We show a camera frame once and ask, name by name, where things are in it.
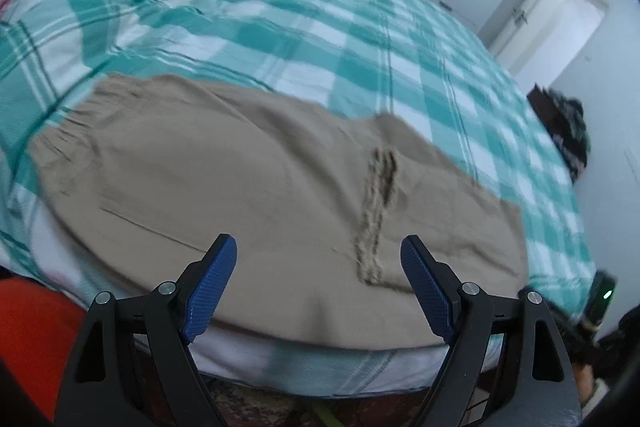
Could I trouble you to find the khaki pants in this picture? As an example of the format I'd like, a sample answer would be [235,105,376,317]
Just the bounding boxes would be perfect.
[25,74,531,350]

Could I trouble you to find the person's orange fleece clothing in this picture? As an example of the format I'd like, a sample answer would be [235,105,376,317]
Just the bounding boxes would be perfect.
[0,277,88,423]

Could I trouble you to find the pile of dark clothes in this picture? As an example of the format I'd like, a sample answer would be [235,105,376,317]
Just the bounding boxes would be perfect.
[542,88,591,180]

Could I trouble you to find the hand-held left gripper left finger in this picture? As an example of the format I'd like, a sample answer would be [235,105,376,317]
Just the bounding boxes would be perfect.
[54,233,237,427]

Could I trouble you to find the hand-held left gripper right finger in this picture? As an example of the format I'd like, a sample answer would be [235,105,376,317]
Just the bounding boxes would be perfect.
[400,234,583,427]

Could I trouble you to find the dark wooden nightstand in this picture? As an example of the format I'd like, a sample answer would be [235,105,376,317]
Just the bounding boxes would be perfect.
[527,83,561,135]

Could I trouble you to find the white door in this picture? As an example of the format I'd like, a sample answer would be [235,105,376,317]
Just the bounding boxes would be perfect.
[480,0,608,78]

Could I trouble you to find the teal checked duvet bed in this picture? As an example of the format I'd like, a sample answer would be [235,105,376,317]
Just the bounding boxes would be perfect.
[0,0,598,395]

